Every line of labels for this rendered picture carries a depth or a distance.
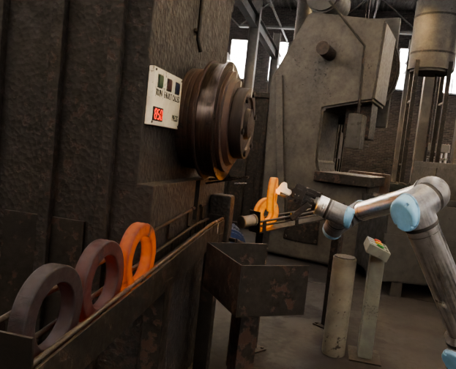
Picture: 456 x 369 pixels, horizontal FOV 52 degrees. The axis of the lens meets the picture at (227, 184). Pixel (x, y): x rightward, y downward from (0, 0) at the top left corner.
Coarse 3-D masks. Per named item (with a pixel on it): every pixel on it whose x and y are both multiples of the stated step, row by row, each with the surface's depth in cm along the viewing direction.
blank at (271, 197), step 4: (272, 180) 207; (276, 180) 207; (272, 184) 205; (276, 184) 207; (268, 188) 205; (272, 188) 204; (276, 188) 209; (268, 192) 204; (272, 192) 204; (268, 196) 204; (272, 196) 204; (276, 196) 215; (268, 200) 204; (272, 200) 204; (276, 200) 216; (268, 204) 205; (272, 204) 205; (268, 208) 207; (272, 208) 206
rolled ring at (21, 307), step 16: (48, 272) 82; (64, 272) 87; (32, 288) 79; (48, 288) 82; (64, 288) 91; (80, 288) 93; (16, 304) 78; (32, 304) 78; (64, 304) 92; (80, 304) 94; (16, 320) 77; (32, 320) 79; (64, 320) 92; (32, 336) 79; (48, 336) 90
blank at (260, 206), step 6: (264, 198) 234; (258, 204) 232; (264, 204) 233; (276, 204) 239; (258, 210) 231; (264, 210) 233; (276, 210) 239; (270, 216) 238; (276, 216) 240; (270, 222) 237
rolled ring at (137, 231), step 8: (136, 224) 120; (144, 224) 121; (128, 232) 116; (136, 232) 116; (144, 232) 121; (152, 232) 126; (128, 240) 115; (136, 240) 116; (144, 240) 126; (152, 240) 127; (128, 248) 113; (144, 248) 128; (152, 248) 128; (128, 256) 113; (144, 256) 128; (152, 256) 128; (128, 264) 113; (144, 264) 127; (152, 264) 129; (128, 272) 114; (136, 272) 126; (144, 272) 126; (128, 280) 114
